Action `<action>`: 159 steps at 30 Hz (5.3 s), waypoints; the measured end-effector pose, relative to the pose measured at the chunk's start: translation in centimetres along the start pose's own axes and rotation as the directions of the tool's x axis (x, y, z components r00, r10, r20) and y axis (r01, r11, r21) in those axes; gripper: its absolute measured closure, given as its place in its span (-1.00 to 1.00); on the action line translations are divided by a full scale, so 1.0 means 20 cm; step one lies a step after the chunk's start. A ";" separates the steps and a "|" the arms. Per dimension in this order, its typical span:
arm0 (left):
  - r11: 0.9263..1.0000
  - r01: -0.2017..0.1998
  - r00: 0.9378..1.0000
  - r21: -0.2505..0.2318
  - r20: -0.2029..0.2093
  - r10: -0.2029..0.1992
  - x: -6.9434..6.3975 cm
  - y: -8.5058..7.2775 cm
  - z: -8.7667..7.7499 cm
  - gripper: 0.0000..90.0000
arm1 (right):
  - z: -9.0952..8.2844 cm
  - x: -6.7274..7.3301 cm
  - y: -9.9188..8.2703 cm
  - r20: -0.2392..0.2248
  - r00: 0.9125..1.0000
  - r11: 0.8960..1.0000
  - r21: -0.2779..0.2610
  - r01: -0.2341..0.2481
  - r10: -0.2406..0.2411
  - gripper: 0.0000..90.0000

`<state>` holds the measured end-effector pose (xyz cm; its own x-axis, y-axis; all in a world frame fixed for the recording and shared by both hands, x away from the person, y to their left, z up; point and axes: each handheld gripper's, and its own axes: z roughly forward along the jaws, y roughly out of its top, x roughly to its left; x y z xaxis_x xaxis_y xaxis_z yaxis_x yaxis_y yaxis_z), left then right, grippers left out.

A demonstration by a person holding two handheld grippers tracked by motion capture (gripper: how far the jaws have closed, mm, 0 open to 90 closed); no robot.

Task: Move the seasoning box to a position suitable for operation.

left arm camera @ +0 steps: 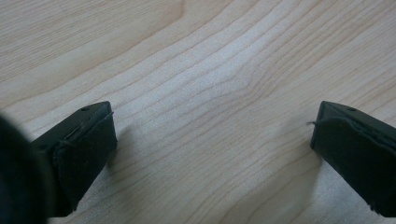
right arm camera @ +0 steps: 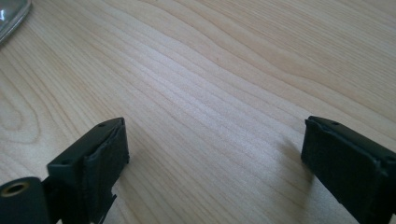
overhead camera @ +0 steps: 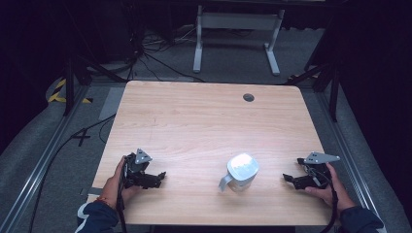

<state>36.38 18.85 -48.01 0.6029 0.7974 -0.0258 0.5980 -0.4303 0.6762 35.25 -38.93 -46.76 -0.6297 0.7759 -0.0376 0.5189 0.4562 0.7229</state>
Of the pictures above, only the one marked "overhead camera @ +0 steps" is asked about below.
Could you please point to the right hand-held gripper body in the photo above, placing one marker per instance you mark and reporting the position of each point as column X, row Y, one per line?
column 315, row 171

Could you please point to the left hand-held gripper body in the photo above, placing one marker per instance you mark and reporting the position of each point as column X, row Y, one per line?
column 137, row 166

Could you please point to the white cup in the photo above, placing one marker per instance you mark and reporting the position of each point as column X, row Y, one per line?
column 241, row 171

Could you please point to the person's right hand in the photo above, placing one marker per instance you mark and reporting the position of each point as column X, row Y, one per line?
column 336, row 194

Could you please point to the person's left hand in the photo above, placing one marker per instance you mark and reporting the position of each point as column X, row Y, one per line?
column 113, row 187

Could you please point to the grey floor plate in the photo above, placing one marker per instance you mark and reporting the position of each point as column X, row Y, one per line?
column 111, row 103

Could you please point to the black tripod stand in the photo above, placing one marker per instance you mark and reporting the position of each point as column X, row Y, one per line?
column 333, row 93
column 68, row 87

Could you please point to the grey round table grommet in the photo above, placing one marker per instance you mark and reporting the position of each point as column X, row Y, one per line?
column 248, row 97

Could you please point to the yellow black floor tape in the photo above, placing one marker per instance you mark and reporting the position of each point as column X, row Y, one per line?
column 56, row 95

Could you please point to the white metal desk frame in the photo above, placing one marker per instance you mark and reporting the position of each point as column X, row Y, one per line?
column 238, row 21

